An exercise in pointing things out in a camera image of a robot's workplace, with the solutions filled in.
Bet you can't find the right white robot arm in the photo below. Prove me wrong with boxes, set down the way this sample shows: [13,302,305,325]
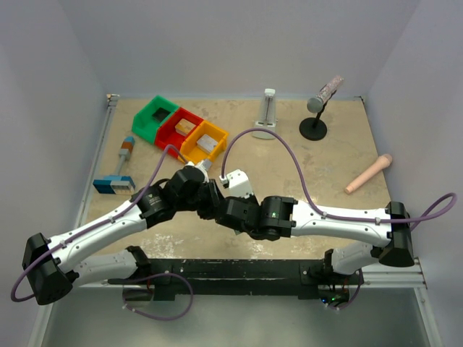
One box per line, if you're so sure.
[215,196,415,275]

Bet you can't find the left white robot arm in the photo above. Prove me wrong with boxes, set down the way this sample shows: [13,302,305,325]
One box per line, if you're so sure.
[22,166,224,305]

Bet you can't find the card stack in yellow bin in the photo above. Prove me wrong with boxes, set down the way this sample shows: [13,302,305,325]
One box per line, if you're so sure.
[196,134,218,154]

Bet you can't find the card stack in red bin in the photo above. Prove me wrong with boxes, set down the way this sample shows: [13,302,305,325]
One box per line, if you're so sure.
[175,119,196,137]

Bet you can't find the yellow plastic bin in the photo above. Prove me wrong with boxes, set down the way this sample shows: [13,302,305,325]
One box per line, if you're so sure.
[180,120,229,164]

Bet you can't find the red plastic bin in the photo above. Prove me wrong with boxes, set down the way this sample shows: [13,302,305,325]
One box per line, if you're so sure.
[154,107,204,150]

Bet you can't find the toy block hammer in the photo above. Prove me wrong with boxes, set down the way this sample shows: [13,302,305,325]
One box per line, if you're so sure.
[93,136,136,195]

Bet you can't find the black item in green bin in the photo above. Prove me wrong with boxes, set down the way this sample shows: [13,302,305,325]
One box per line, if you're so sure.
[152,108,170,123]

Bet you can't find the white metronome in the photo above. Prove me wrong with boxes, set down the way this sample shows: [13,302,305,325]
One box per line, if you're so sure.
[252,88,277,140]

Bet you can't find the green plastic bin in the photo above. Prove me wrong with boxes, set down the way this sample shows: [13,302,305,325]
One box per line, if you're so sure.
[132,95,179,144]

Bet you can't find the black microphone stand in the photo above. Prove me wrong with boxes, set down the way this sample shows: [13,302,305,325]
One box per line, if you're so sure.
[299,92,327,141]

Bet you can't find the grey glitter microphone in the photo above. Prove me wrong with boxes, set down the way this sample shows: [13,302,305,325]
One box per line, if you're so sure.
[307,75,344,113]

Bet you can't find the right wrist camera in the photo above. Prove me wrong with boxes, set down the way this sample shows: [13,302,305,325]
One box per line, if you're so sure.
[219,169,254,199]

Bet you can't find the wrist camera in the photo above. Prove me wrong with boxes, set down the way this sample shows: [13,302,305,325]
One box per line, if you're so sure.
[219,169,254,199]
[195,159,213,173]

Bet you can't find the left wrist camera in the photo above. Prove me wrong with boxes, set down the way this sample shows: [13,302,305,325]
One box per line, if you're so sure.
[195,159,213,173]

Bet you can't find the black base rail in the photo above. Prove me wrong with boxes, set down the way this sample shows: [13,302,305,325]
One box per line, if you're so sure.
[108,258,357,301]

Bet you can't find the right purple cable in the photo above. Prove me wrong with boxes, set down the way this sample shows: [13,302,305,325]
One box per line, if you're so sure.
[221,129,457,312]

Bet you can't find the aluminium frame rail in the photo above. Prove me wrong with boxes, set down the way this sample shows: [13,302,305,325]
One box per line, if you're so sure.
[27,94,120,347]

